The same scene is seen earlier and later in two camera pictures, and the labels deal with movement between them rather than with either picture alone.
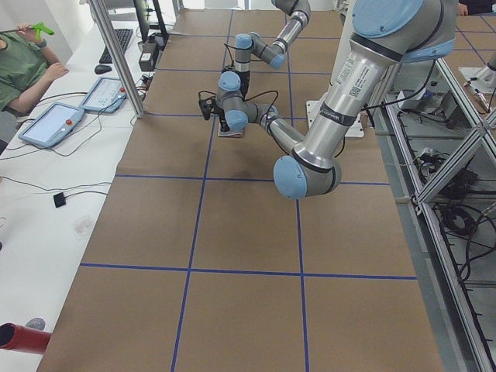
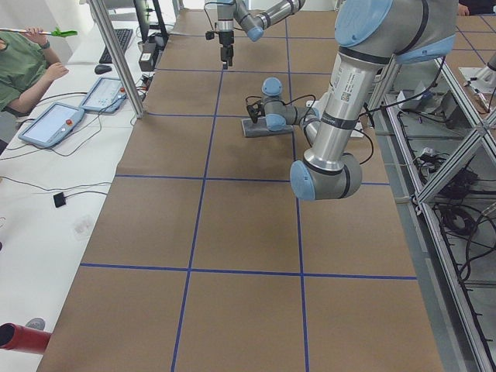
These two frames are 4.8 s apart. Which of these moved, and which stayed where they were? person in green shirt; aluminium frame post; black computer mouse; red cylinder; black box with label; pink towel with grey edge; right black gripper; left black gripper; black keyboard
Moved: pink towel with grey edge; left black gripper; right black gripper
Stayed: black box with label; red cylinder; person in green shirt; aluminium frame post; black keyboard; black computer mouse
